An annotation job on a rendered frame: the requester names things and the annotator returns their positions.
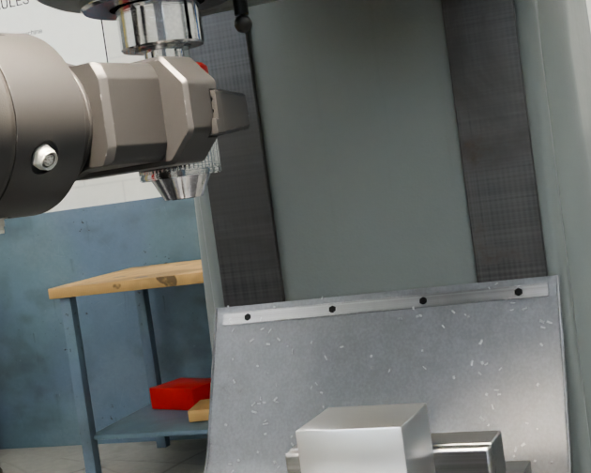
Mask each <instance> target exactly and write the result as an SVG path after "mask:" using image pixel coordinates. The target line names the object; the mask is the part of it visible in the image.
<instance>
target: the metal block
mask: <svg viewBox="0 0 591 473"><path fill-rule="evenodd" d="M295 434H296V442H297V448H298V455H299V462H300V468H301V473H435V465H434V458H433V451H432V438H431V430H430V424H429V416H428V409H427V404H426V403H417V404H381V405H362V406H345V407H329V408H327V409H326V410H325V411H323V412H322V413H320V414H319V415H318V416H316V417H315V418H314V419H312V420H310V421H309V422H308V423H306V424H305V425H303V426H302V427H301V428H299V429H298V430H297V431H296V432H295Z"/></svg>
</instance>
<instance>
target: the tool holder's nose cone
mask: <svg viewBox="0 0 591 473"><path fill-rule="evenodd" d="M210 175H211V174H203V175H189V176H181V177H175V178H168V179H162V180H155V181H152V183H153V184H154V186H155V187H156V189H157V190H158V192H159V193H160V195H161V196H162V198H163V199H164V201H169V200H180V199H188V198H194V197H197V196H204V193H205V188H206V186H207V183H208V180H209V177H210Z"/></svg>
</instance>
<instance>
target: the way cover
mask: <svg viewBox="0 0 591 473"><path fill-rule="evenodd" d="M497 282H498V284H497V285H495V284H496V283H497ZM518 285H519V286H518ZM517 286H518V287H517ZM488 287H490V288H491V289H489V288H488ZM510 302H515V303H510ZM273 306H275V307H276V308H275V309H274V308H273ZM412 307H414V308H415V309H414V310H413V308H412ZM525 307H526V308H527V309H526V310H524V311H523V308H525ZM512 309H513V311H511V310H512ZM452 310H453V311H454V312H455V313H453V312H452ZM420 314H421V315H422V316H421V317H416V315H420ZM464 314H466V316H465V315H464ZM467 315H469V317H468V318H467ZM261 317H262V319H261ZM230 318H232V319H231V320H230V324H229V319H230ZM398 318H402V320H398ZM260 319H261V321H260ZM539 319H540V320H542V321H545V322H544V324H543V323H540V322H539ZM547 320H548V321H550V322H553V323H552V324H549V323H546V322H547ZM442 325H443V326H444V327H445V328H443V327H442ZM541 326H543V327H545V329H544V328H541ZM261 328H265V329H262V330H261ZM233 329H235V330H234V331H233V332H232V330H233ZM270 329H271V330H270ZM268 331H270V332H269V333H268ZM278 337H279V338H280V341H279V340H278V339H277V338H278ZM252 338H254V340H253V341H252V342H251V343H250V340H251V339H252ZM480 340H483V342H482V344H481V345H480V344H479V342H480ZM311 341H312V343H311ZM266 343H270V345H266ZM540 343H542V344H543V346H541V345H540ZM287 345H289V347H287ZM340 346H343V348H340ZM292 349H294V354H293V355H292ZM421 350H423V351H422V352H421ZM370 355H372V357H370ZM325 356H326V358H327V360H326V358H325ZM232 358H234V360H232ZM472 360H473V365H472V366H471V362H472ZM481 361H483V363H484V364H486V363H488V364H487V365H484V364H483V365H482V364H481ZM257 364H258V365H259V367H257V366H256V365H257ZM422 366H424V367H425V368H426V370H425V369H424V368H423V367H422ZM371 367H372V369H371ZM501 367H502V369H501V370H500V371H499V369H500V368H501ZM389 369H390V372H388V370H389ZM265 372H268V373H269V374H266V373H265ZM478 373H481V375H480V374H478ZM453 375H455V379H453V377H452V376H453ZM233 380H235V383H234V381H233ZM315 382H316V383H317V385H316V384H315ZM537 383H539V385H538V386H536V384H537ZM276 384H277V386H276ZM311 386H312V388H311ZM495 389H499V391H498V390H495ZM320 391H322V392H323V394H322V393H320ZM486 392H487V393H488V395H487V396H486V395H485V394H486ZM497 393H501V395H497ZM260 397H262V401H260ZM276 397H278V399H277V400H276V401H277V402H278V403H276V402H274V401H273V400H274V399H275V398H276ZM254 402H255V403H256V404H255V405H254V406H251V405H252V404H253V403H254ZM263 402H265V404H263ZM257 403H261V404H257ZM417 403H426V404H427V409H428V416H429V424H430V430H431V433H454V432H477V431H501V434H502V441H503V448H504V455H505V461H531V468H532V473H571V447H570V431H569V417H568V390H567V376H566V362H565V348H564V334H563V320H562V306H561V292H560V278H559V275H554V276H544V277H535V278H525V279H515V280H505V281H496V282H477V283H468V284H458V285H448V286H438V287H429V288H418V289H409V290H400V291H389V292H380V293H370V294H360V295H351V296H341V297H332V298H323V299H320V298H313V299H303V300H293V301H283V302H274V303H264V304H254V305H245V306H234V307H229V308H227V307H225V308H215V320H214V336H213V352H212V367H211V383H210V399H209V415H208V431H207V446H206V458H205V471H204V473H231V472H232V471H233V470H234V472H233V473H287V466H286V460H285V455H286V454H285V453H288V452H289V451H290V449H291V448H292V447H294V446H295V445H296V444H297V442H296V431H297V430H298V429H299V428H301V427H302V426H303V425H305V424H306V423H308V422H309V421H310V420H312V419H314V418H315V417H316V416H318V415H319V414H320V413H322V412H323V411H325V410H326V409H327V408H329V407H345V406H362V405H381V404H417ZM492 405H493V408H494V409H493V408H492ZM323 406H324V407H325V408H323ZM252 410H253V411H256V412H257V413H256V414H255V413H252V412H251V411H252ZM480 416H481V417H482V418H484V419H485V420H484V421H482V420H481V419H480V418H479V417H480ZM525 422H528V424H526V423H525ZM225 423H226V424H228V425H227V426H225V425H224V424H225ZM263 423H268V424H265V425H263ZM488 424H490V425H489V426H487V425H488ZM537 428H538V430H537ZM264 433H266V435H264ZM291 435H292V436H293V437H292V438H291ZM291 443H293V444H294V445H293V446H292V445H291ZM522 443H525V444H526V445H524V446H523V447H522V446H521V444H522ZM515 447H516V448H517V451H516V452H514V450H515ZM257 451H259V453H257ZM513 455H515V456H516V457H513ZM237 459H239V460H240V461H239V462H238V461H237ZM275 460H276V463H275V464H274V461H275ZM534 460H536V462H534ZM551 461H553V462H552V463H551ZM228 464H231V465H228ZM278 466H280V467H279V468H277V467H278Z"/></svg>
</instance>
